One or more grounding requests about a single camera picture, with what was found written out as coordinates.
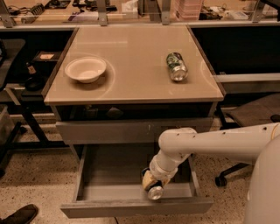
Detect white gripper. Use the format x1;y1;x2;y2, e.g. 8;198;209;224
142;159;178;191

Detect blue pepsi can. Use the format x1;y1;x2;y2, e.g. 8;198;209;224
141;167;165;201

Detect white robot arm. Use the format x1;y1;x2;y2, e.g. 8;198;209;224
142;122;280;224

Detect open grey middle drawer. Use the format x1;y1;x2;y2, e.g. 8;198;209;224
60;143;214;218

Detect closed grey top drawer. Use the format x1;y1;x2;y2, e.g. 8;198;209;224
56;117;214;144

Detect grey drawer cabinet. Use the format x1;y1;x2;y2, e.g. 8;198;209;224
45;24;224;158

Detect green soda can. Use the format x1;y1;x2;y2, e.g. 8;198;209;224
166;52;188;82

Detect black office chair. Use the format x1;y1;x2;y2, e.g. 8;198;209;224
214;93;280;188

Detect white paper bowl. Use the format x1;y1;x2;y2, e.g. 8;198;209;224
65;57;107;84

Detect dark shoe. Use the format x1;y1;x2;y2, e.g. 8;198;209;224
0;204;39;224

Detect pink stacked trays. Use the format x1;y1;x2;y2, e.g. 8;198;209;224
174;0;204;21

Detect white tissue box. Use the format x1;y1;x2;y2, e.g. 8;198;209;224
122;0;138;19

